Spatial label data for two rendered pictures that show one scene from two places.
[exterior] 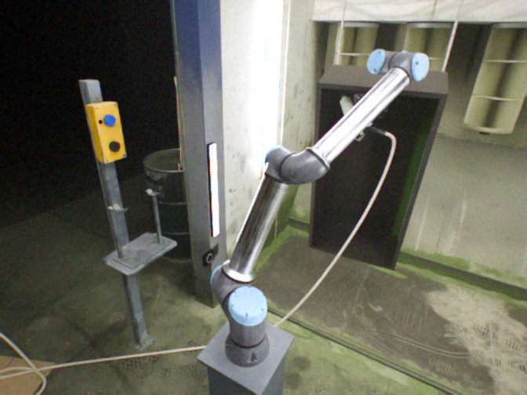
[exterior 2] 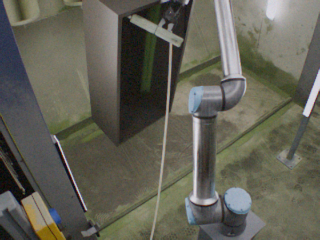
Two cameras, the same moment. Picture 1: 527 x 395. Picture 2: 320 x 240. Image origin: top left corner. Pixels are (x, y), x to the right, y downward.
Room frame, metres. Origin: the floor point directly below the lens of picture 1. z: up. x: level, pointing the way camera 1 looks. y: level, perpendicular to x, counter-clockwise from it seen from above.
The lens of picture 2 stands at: (0.94, 0.91, 2.22)
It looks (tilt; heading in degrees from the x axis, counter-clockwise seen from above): 43 degrees down; 295
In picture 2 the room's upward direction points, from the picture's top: 2 degrees counter-clockwise
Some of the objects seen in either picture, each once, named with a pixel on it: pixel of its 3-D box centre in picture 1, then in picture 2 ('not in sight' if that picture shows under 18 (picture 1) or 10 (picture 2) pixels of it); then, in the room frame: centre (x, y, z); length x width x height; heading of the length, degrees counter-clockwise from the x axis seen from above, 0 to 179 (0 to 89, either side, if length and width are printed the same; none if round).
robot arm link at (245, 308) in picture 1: (246, 313); (234, 206); (0.93, 0.05, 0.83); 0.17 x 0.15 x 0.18; 28
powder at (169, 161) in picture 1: (178, 161); not in sight; (2.56, 0.75, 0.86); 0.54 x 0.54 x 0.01
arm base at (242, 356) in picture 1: (247, 338); (231, 218); (0.93, 0.05, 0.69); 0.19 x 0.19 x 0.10
